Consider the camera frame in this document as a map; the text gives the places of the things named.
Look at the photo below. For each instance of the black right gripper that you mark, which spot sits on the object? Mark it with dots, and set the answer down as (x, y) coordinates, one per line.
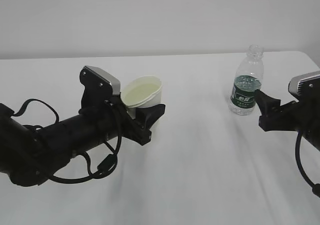
(291, 116)

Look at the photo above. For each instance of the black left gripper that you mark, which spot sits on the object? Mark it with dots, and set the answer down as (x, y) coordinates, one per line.
(103, 107)

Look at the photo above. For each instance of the white paper cup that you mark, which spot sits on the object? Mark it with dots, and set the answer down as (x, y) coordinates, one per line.
(143, 92)

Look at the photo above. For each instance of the clear water bottle green label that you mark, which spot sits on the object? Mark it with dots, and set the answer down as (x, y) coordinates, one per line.
(248, 78)

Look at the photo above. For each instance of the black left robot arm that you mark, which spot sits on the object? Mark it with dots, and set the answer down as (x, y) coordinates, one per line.
(32, 154)

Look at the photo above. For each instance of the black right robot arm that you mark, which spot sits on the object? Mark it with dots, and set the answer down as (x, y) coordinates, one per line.
(312, 132)

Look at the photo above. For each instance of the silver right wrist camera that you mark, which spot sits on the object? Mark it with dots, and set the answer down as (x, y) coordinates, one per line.
(305, 86)

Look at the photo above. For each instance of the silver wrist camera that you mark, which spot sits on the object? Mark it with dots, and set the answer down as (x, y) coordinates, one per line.
(305, 86)
(105, 77)

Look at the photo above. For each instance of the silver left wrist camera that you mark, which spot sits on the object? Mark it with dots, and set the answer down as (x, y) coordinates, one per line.
(105, 77)

